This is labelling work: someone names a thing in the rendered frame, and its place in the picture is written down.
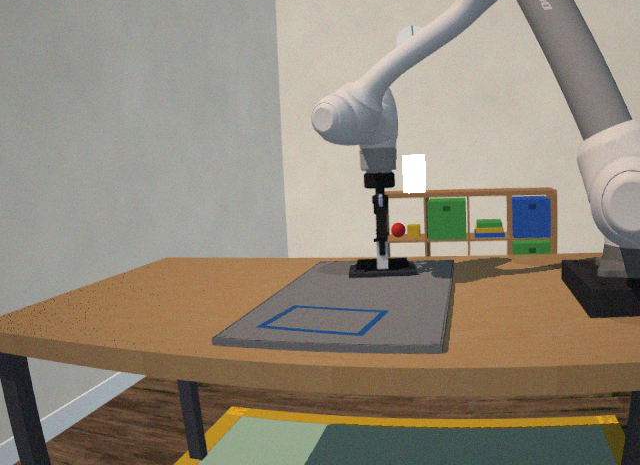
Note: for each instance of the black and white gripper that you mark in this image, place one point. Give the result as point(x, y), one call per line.
point(379, 181)

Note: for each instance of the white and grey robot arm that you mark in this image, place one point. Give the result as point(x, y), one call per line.
point(349, 115)

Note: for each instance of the blue tape outline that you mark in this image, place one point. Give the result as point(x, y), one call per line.
point(360, 333)

